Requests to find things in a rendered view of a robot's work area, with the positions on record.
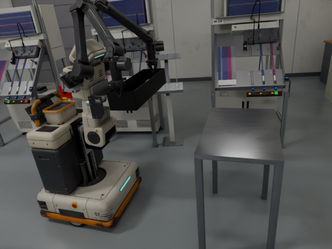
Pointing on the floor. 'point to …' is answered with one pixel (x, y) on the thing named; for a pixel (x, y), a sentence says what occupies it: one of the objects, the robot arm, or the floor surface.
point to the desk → (326, 61)
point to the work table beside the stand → (240, 155)
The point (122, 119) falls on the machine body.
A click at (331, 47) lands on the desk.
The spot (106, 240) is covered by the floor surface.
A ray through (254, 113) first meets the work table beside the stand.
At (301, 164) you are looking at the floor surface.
